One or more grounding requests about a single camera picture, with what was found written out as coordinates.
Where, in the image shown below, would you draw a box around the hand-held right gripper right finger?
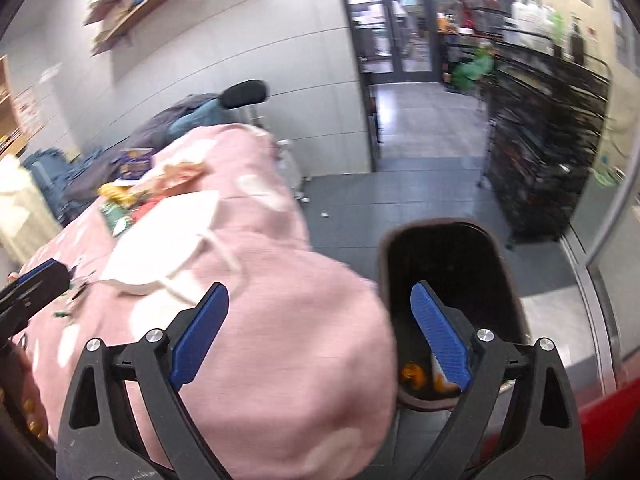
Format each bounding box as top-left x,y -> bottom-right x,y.
410,280 -> 586,480

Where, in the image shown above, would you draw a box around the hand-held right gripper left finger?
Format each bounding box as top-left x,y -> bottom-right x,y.
56,282 -> 236,480

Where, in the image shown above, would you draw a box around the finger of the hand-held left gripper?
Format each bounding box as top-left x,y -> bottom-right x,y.
0,258 -> 73,332

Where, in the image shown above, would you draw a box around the small wrapper scraps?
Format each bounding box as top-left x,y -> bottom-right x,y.
52,257 -> 98,318

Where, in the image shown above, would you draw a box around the dark oval trash bin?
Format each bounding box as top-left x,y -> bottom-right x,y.
377,217 -> 533,413

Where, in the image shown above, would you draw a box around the orange peel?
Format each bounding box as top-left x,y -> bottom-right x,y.
402,362 -> 426,388

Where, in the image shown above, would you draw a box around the white cabinet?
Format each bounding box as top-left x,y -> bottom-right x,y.
0,152 -> 63,261

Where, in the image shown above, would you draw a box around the white paper plate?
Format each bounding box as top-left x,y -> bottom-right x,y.
97,227 -> 251,306

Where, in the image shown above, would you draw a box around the pink blanket with white spots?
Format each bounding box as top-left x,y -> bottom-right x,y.
10,122 -> 401,480

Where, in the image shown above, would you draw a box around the green wrapper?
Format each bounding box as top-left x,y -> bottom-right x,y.
100,202 -> 133,236

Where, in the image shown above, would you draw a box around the denim clothes pile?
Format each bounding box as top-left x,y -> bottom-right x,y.
20,147 -> 126,226

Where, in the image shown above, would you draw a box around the yellow wrapper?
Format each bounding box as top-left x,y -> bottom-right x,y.
97,182 -> 146,208

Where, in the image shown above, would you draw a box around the purple snack packet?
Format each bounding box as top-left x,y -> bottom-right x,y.
119,146 -> 156,181

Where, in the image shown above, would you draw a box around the orange and white wrapper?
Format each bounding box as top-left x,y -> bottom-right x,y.
140,159 -> 208,196

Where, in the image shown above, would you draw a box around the wooden bookcase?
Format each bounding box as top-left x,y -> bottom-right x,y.
0,55 -> 31,158

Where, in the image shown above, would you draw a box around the dark purple jacket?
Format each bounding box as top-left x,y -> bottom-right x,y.
122,95 -> 221,153

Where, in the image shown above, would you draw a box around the blue-grey garment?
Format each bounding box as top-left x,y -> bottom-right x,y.
167,94 -> 226,136

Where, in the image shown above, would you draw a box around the black chair headrest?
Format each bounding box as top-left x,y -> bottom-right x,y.
220,79 -> 271,110

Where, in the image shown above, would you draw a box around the green potted plant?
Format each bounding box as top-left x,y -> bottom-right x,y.
447,45 -> 496,93

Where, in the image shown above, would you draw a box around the glass double door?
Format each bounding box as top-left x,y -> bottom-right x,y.
340,0 -> 441,83

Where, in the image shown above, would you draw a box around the brown pump bottle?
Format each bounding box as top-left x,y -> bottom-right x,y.
567,15 -> 587,66

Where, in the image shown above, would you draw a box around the green bottle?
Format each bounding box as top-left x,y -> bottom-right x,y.
550,10 -> 568,46

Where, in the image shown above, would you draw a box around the white plastic bottles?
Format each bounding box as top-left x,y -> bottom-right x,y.
510,0 -> 556,46

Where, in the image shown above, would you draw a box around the black wire rack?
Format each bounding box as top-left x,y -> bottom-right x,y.
480,30 -> 613,246

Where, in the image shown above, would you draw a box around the green coiled hose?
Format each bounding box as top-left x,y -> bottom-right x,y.
597,157 -> 623,186

